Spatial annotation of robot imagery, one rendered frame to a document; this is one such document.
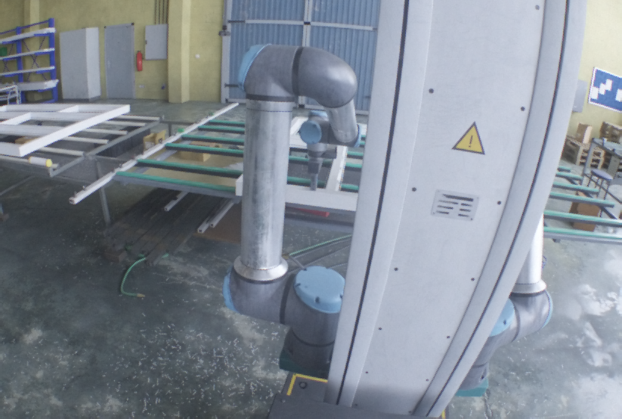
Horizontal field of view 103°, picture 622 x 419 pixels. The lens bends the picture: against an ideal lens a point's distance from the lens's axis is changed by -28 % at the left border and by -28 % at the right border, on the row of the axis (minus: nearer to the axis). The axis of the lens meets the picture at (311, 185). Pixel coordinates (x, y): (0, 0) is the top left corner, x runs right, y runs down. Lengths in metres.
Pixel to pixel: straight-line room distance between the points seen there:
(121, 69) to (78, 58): 1.41
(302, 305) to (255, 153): 0.40
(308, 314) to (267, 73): 0.60
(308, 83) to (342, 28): 7.17
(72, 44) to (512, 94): 10.74
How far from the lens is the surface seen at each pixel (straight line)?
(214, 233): 2.44
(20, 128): 3.66
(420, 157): 0.57
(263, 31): 8.25
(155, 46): 9.33
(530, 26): 0.59
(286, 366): 1.10
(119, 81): 10.39
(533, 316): 1.11
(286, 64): 0.76
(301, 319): 0.93
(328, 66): 0.76
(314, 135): 1.30
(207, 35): 8.83
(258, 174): 0.81
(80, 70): 10.70
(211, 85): 8.85
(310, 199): 1.57
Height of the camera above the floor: 1.58
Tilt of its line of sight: 24 degrees down
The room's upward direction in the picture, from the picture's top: 4 degrees clockwise
